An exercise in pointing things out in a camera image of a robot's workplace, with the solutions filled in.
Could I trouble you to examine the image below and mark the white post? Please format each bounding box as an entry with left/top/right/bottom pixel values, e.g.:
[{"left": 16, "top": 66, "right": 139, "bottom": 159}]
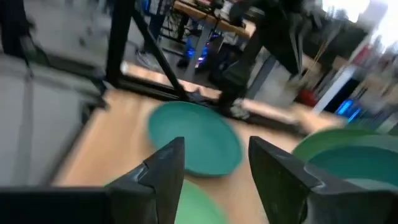
[{"left": 313, "top": 64, "right": 356, "bottom": 113}]

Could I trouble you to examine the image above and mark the wooden background desk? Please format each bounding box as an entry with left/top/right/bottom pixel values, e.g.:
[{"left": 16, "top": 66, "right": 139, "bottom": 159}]
[{"left": 173, "top": 0, "right": 257, "bottom": 40}]

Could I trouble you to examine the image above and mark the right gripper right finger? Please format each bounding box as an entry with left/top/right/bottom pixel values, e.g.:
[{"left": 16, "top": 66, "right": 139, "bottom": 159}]
[{"left": 248, "top": 135, "right": 327, "bottom": 224}]

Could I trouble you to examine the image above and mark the dark teal plate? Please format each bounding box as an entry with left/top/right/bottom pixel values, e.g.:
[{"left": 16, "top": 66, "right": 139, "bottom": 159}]
[
  {"left": 147, "top": 101, "right": 244, "bottom": 178},
  {"left": 306, "top": 134, "right": 398, "bottom": 191}
]

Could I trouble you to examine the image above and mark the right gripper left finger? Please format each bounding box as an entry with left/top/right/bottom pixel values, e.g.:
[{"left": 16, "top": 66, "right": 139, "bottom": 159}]
[{"left": 107, "top": 136, "right": 186, "bottom": 224}]

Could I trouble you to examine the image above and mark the red round object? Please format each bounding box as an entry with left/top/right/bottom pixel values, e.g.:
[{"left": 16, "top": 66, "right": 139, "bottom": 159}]
[{"left": 298, "top": 89, "right": 318, "bottom": 107}]

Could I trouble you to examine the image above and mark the black metal frame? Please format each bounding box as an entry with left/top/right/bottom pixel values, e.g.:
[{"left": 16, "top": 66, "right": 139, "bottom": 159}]
[{"left": 104, "top": 0, "right": 308, "bottom": 135}]

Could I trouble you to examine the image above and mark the light green plate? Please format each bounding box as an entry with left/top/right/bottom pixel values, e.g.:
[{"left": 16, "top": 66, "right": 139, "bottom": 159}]
[
  {"left": 292, "top": 127, "right": 379, "bottom": 163},
  {"left": 174, "top": 179, "right": 231, "bottom": 224}
]

